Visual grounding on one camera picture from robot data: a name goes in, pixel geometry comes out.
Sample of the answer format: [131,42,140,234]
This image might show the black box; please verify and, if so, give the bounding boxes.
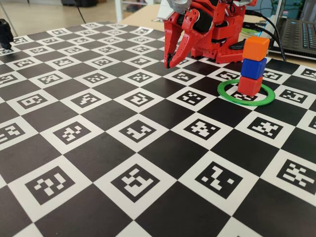
[61,0,97,7]

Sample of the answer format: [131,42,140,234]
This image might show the grey laptop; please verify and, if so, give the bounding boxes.
[268,0,316,60]

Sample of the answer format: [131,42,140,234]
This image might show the blue cube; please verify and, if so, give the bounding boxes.
[240,57,268,80]

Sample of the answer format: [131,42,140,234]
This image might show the red gripper body black motor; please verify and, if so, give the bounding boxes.
[172,0,218,35]

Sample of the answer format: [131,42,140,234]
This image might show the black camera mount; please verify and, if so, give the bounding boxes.
[0,18,14,49]

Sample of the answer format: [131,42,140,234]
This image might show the green ring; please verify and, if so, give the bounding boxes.
[217,79,276,107]

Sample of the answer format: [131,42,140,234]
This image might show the red cube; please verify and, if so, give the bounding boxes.
[237,75,264,97]

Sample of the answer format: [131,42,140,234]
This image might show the black short plug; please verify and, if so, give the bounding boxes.
[243,21,269,31]

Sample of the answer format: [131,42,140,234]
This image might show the orange cube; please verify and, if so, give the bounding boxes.
[242,36,271,62]

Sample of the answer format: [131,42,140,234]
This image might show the black white marker checkerboard mat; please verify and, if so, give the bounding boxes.
[0,21,316,237]

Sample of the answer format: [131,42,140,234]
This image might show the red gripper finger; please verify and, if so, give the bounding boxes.
[163,12,185,69]
[166,8,213,69]

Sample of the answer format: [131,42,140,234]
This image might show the black curved cable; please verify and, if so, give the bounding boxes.
[245,9,287,62]

